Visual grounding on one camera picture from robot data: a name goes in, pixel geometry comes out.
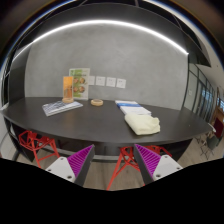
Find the ceiling light strip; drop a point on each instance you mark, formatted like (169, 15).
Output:
(106, 22)

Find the white wall socket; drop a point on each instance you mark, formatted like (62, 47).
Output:
(92, 80)
(121, 83)
(111, 82)
(100, 81)

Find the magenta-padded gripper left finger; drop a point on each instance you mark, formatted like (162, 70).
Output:
(63, 166)

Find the small card in wooden base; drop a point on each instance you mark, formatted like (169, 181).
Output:
(68, 88)

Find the grey magazine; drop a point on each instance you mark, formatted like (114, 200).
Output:
(61, 107)

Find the white and blue booklet stack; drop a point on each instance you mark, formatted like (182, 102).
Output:
(135, 108)

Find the green white menu sign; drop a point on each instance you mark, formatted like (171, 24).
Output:
(81, 85)

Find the cream knitted towel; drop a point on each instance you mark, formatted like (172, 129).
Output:
(143, 124)

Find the red metal stool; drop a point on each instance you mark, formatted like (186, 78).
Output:
(125, 156)
(31, 138)

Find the black-framed glass partition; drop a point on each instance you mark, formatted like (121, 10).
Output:
(203, 96)

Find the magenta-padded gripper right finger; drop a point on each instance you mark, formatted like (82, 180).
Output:
(165, 165)

